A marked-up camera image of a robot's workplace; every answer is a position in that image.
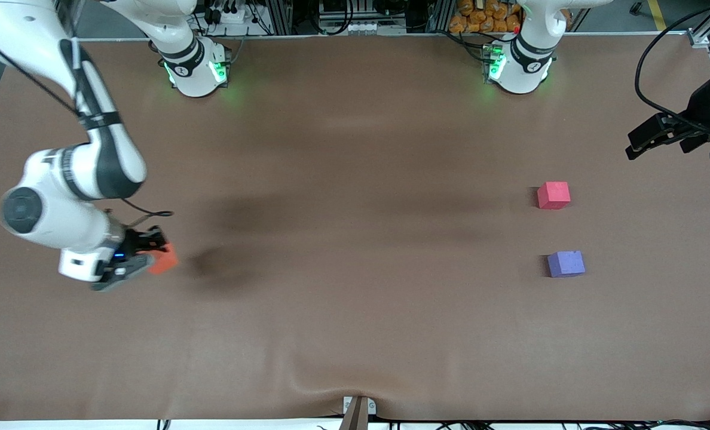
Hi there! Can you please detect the orange foam block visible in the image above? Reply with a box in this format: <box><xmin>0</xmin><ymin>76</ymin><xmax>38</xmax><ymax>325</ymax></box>
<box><xmin>148</xmin><ymin>243</ymin><xmax>180</xmax><ymax>276</ymax></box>

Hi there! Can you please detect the red foam block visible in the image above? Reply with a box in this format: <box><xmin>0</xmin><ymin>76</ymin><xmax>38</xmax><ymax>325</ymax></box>
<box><xmin>537</xmin><ymin>182</ymin><xmax>571</xmax><ymax>210</ymax></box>

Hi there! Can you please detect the purple foam block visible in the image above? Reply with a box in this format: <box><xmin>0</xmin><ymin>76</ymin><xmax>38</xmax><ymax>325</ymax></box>
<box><xmin>547</xmin><ymin>250</ymin><xmax>586</xmax><ymax>278</ymax></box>

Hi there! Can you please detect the pile of orange packets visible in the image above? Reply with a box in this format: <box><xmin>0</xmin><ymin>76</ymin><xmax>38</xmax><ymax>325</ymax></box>
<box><xmin>449</xmin><ymin>0</ymin><xmax>522</xmax><ymax>34</ymax></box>

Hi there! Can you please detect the brown table mat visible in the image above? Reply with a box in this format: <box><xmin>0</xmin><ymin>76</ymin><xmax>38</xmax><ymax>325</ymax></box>
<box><xmin>0</xmin><ymin>33</ymin><xmax>710</xmax><ymax>422</ymax></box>

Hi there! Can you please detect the white power strip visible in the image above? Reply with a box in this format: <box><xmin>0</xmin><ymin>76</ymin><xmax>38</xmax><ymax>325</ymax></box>
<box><xmin>210</xmin><ymin>5</ymin><xmax>255</xmax><ymax>26</ymax></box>

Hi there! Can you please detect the white connector row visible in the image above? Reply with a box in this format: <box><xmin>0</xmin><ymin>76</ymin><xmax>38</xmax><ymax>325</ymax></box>
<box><xmin>322</xmin><ymin>21</ymin><xmax>406</xmax><ymax>35</ymax></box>

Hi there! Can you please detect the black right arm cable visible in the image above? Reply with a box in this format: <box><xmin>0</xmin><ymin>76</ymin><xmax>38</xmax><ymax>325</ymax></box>
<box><xmin>0</xmin><ymin>18</ymin><xmax>174</xmax><ymax>219</ymax></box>

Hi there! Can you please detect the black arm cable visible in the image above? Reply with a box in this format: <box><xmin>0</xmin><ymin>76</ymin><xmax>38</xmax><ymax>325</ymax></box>
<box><xmin>0</xmin><ymin>18</ymin><xmax>174</xmax><ymax>219</ymax></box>
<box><xmin>634</xmin><ymin>0</ymin><xmax>710</xmax><ymax>132</ymax></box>

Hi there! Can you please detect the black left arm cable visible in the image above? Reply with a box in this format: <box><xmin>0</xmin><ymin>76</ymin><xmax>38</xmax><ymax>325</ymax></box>
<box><xmin>634</xmin><ymin>0</ymin><xmax>710</xmax><ymax>132</ymax></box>

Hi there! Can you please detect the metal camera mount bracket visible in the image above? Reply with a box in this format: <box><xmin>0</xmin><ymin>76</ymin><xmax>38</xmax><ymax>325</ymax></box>
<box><xmin>338</xmin><ymin>395</ymin><xmax>378</xmax><ymax>430</ymax></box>

